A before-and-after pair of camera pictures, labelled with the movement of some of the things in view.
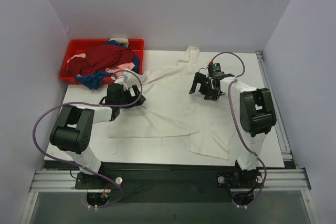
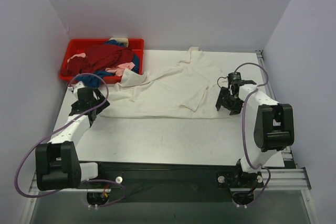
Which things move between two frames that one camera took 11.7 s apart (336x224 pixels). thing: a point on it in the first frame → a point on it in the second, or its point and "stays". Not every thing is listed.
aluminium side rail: [280, 128] stays
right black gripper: [203, 83] → [228, 100]
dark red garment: [97, 60] stays
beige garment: [124, 41] stays
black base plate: [165, 181] stays
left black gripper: [134, 95] → [98, 98]
